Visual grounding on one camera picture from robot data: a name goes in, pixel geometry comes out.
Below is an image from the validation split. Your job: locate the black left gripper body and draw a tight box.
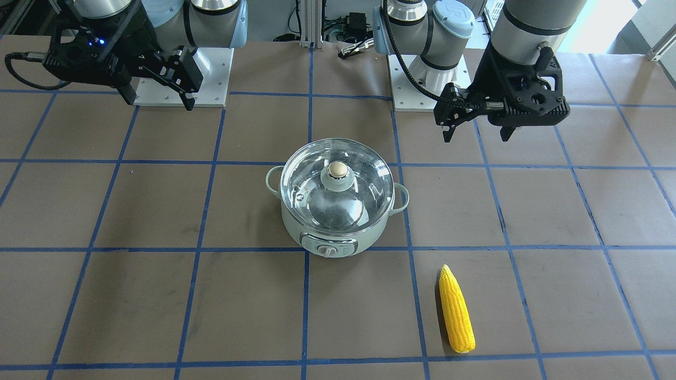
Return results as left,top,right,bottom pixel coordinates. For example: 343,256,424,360
434,43,570,128

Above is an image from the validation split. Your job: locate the glass pot lid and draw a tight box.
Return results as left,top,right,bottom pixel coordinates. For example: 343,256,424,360
278,138,395,235

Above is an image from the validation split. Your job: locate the black power adapter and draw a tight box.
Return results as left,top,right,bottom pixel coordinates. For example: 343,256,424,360
345,12,368,41

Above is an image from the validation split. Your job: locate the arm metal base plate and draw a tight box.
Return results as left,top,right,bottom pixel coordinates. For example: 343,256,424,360
387,55,471,112
135,46,234,108

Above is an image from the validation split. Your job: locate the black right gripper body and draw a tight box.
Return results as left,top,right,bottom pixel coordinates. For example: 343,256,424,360
42,1,191,89

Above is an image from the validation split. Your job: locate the yellow corn cob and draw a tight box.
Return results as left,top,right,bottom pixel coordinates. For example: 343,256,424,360
438,264,476,354

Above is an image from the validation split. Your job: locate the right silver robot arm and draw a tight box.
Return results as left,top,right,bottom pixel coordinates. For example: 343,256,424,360
41,1,248,111

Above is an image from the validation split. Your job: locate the pale green electric pot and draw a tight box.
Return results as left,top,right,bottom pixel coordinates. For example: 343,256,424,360
265,138,410,258

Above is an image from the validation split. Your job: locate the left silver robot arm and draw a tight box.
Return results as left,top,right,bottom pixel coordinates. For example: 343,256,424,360
373,1,585,143

